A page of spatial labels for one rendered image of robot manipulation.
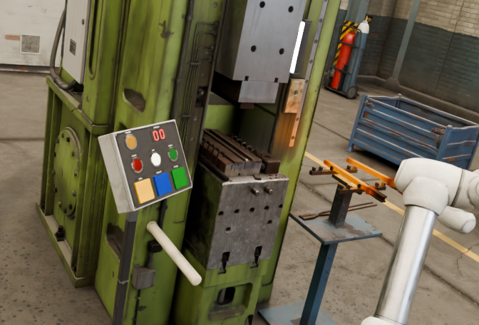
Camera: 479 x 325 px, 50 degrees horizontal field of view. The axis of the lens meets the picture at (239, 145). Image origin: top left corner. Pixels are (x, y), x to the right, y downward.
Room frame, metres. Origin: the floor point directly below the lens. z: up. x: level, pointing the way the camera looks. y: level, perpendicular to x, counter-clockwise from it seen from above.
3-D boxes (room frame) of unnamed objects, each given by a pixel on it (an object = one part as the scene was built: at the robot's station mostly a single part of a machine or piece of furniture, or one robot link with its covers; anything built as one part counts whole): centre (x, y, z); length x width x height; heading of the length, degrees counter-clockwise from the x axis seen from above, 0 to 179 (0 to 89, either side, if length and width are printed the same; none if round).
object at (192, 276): (1.93, 0.19, 0.62); 0.44 x 0.05 x 0.05; 36
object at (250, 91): (2.37, 0.09, 1.32); 0.42 x 0.20 x 0.10; 36
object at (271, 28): (2.40, 0.05, 1.56); 0.42 x 0.39 x 0.40; 36
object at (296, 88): (2.50, -0.21, 1.27); 0.09 x 0.02 x 0.17; 126
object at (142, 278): (2.09, 0.32, 0.36); 0.09 x 0.07 x 0.12; 126
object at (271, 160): (2.36, -0.15, 0.95); 0.12 x 0.08 x 0.06; 36
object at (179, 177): (1.83, 0.21, 1.01); 0.07 x 0.05 x 0.07; 151
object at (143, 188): (1.66, 0.30, 1.01); 0.07 x 0.05 x 0.07; 151
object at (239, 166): (2.37, 0.09, 0.96); 0.42 x 0.20 x 0.09; 36
